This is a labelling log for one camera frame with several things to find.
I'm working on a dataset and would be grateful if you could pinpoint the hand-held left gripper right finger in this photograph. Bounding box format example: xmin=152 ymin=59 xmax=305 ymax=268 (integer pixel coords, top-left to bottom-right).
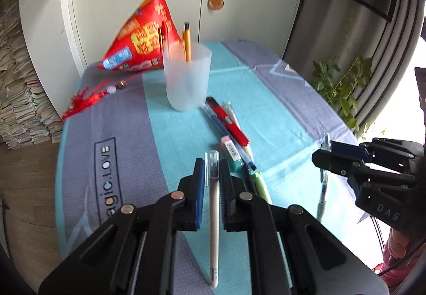
xmin=219 ymin=159 xmax=390 ymax=295

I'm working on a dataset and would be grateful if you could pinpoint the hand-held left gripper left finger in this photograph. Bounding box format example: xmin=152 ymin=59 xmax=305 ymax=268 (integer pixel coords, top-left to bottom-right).
xmin=38 ymin=158 xmax=207 ymax=295

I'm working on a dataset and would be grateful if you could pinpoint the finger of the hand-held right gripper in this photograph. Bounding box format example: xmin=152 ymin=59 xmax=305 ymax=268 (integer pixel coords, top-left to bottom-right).
xmin=329 ymin=138 xmax=425 ymax=169
xmin=312 ymin=149 xmax=416 ymax=189

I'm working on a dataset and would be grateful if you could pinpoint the white pen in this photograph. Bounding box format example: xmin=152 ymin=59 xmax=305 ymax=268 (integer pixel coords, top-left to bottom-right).
xmin=206 ymin=150 xmax=221 ymax=288

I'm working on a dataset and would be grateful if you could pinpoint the black pen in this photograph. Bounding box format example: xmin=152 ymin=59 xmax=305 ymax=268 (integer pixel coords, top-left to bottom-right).
xmin=242 ymin=165 xmax=258 ymax=196

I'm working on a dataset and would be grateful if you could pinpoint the light blue pen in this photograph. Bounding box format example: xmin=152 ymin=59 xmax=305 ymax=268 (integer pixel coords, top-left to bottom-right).
xmin=316 ymin=133 xmax=331 ymax=222

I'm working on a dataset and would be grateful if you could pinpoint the red utility knife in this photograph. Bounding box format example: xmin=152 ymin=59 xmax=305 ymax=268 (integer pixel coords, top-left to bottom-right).
xmin=205 ymin=96 xmax=250 ymax=146

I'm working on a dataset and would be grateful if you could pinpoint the clear pen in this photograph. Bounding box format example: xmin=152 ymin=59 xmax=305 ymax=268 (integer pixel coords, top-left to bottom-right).
xmin=224 ymin=101 xmax=241 ymax=131

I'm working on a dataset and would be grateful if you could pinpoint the frosted plastic pen cup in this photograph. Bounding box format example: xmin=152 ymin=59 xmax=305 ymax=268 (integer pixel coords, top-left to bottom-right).
xmin=162 ymin=42 xmax=212 ymax=112

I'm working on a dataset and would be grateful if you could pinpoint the person's right forearm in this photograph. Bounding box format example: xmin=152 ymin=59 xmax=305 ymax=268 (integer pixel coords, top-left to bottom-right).
xmin=379 ymin=227 xmax=423 ymax=285

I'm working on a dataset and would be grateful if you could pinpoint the green pen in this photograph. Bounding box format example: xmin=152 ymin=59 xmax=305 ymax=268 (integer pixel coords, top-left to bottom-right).
xmin=250 ymin=171 xmax=273 ymax=205

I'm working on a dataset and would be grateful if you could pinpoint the pink and green eraser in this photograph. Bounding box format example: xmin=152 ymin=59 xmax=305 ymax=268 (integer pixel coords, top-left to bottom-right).
xmin=220 ymin=136 xmax=245 ymax=172

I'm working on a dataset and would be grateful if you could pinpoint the green potted plant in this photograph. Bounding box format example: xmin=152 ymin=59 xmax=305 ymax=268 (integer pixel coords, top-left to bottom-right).
xmin=311 ymin=55 xmax=387 ymax=139

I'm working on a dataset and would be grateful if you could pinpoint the dark blue pen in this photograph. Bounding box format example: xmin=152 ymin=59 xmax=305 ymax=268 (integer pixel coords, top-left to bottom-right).
xmin=207 ymin=108 xmax=257 ymax=172

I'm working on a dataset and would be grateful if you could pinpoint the grey striped curtain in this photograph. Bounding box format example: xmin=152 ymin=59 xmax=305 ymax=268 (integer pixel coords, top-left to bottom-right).
xmin=283 ymin=0 xmax=426 ymax=136

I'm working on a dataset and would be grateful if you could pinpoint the red tassel ornament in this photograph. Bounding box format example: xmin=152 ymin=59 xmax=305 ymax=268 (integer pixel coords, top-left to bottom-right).
xmin=61 ymin=80 xmax=128 ymax=121

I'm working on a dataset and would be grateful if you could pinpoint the yellow pen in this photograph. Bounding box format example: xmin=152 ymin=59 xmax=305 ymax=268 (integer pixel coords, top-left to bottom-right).
xmin=183 ymin=22 xmax=192 ymax=62

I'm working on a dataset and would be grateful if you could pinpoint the red pyramid-shaped bag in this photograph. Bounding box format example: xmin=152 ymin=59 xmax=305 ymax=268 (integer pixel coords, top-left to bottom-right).
xmin=96 ymin=0 xmax=184 ymax=73

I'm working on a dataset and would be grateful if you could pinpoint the white cabinet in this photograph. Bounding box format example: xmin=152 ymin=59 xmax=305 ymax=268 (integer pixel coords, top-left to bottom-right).
xmin=18 ymin=0 xmax=305 ymax=77

